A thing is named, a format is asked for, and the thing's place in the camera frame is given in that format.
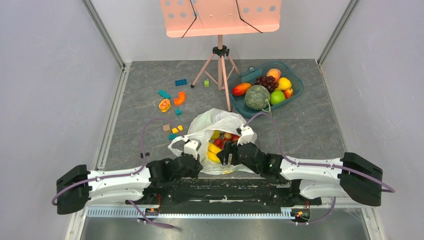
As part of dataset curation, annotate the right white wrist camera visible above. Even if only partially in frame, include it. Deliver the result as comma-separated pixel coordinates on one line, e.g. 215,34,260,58
236,125,256,146

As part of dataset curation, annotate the blue lego brick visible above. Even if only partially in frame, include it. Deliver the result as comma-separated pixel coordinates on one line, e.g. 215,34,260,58
174,78,188,87

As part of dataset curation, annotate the pink music stand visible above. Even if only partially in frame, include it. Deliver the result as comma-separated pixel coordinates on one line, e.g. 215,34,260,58
159,0,283,111

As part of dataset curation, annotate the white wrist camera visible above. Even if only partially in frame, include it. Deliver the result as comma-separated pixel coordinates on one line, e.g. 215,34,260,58
183,139,202,160
236,125,256,146

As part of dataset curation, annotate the brown wooden cube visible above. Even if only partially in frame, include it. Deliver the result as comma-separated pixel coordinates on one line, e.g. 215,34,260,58
162,124,172,132

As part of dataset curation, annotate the teal plastic fruit bin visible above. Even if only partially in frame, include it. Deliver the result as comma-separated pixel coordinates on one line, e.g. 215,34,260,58
227,61,304,118

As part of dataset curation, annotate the green netted melon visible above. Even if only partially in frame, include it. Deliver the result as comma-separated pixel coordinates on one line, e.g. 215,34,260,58
244,85,273,117

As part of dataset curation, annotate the yellow green starfruit fake fruit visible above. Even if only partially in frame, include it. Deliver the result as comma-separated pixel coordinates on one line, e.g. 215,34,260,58
211,130,221,139

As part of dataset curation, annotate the peach fake fruit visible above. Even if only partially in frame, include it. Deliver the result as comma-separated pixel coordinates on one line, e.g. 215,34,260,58
266,68,282,82

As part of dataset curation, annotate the teal block near yellow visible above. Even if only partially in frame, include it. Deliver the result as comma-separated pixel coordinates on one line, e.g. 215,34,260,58
168,133,178,140

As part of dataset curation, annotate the red orange mango fake fruit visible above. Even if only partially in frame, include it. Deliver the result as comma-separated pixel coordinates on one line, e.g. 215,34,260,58
231,82,252,96

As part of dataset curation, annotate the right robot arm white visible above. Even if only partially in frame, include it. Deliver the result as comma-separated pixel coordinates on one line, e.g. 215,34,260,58
216,142,383,207

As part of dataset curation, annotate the orange curved block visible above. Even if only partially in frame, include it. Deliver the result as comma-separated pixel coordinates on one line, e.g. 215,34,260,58
173,91,186,106

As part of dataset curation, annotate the teal flat block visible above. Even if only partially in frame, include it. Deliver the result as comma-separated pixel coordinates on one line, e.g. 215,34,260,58
158,89,171,99

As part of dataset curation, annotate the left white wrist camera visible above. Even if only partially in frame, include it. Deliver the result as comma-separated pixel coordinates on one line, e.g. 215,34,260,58
183,139,202,160

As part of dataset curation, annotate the small red apple fake fruit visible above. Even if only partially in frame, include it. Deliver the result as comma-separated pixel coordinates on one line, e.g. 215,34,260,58
283,88,294,99

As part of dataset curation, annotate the dark red grape bunch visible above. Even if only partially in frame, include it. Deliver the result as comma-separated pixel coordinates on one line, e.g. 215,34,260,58
254,75,279,93

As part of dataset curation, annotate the white plastic bag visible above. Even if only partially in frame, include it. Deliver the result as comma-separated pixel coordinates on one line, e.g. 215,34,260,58
185,108,253,175

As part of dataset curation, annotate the yellow pear fake fruit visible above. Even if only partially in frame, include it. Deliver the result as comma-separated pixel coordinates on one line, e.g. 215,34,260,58
275,77,292,91

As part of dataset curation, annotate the red cherry fruit cluster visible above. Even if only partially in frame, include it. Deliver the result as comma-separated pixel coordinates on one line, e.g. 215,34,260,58
213,132,240,149

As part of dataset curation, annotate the orange slice toy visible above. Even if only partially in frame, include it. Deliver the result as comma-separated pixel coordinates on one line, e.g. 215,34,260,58
158,98,171,113

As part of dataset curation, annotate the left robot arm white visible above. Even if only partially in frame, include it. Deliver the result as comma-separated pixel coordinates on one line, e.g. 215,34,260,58
52,153,202,215

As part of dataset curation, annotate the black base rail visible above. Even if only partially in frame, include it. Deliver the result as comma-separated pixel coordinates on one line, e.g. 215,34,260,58
134,178,322,214

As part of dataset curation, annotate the yellow banana fake fruit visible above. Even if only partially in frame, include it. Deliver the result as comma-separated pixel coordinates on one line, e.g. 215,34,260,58
206,142,222,164

